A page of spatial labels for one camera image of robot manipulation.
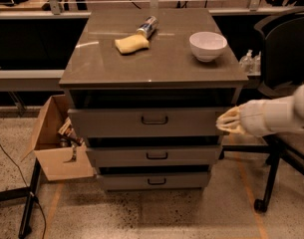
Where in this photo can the black metal stand leg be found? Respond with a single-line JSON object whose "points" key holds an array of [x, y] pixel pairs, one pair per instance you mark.
{"points": [[29, 194]]}

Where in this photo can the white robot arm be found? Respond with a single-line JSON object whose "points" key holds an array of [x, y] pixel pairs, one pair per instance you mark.
{"points": [[266, 117]]}

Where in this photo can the items inside cardboard box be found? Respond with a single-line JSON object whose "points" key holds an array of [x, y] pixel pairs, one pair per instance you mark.
{"points": [[69, 138]]}

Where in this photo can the white ceramic bowl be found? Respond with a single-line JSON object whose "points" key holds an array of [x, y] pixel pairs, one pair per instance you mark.
{"points": [[207, 46]]}

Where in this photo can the black office chair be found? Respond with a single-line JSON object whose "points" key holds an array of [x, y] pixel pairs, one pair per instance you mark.
{"points": [[281, 74]]}

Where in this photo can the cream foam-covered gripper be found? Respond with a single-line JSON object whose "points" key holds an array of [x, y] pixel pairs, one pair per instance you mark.
{"points": [[253, 119]]}

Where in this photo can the clear plastic bottle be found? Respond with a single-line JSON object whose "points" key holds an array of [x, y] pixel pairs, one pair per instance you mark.
{"points": [[246, 62]]}

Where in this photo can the grey bottom drawer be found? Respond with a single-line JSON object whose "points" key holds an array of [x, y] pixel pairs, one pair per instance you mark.
{"points": [[154, 181]]}

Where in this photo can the grey drawer cabinet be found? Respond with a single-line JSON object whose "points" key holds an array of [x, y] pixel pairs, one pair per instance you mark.
{"points": [[165, 76]]}

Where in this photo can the brown cardboard box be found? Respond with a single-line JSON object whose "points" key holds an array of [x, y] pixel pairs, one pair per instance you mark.
{"points": [[58, 163]]}

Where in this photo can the grey middle drawer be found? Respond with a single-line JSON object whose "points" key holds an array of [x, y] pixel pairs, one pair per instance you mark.
{"points": [[153, 156]]}

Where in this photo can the yellow sponge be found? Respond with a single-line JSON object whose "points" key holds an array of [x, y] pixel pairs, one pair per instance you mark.
{"points": [[132, 43]]}

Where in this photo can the grey top drawer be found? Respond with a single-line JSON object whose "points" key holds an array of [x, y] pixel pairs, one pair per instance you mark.
{"points": [[145, 122]]}

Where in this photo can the grey drawer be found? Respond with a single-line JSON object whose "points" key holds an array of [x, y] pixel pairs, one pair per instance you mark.
{"points": [[154, 181], [145, 122], [153, 156]]}

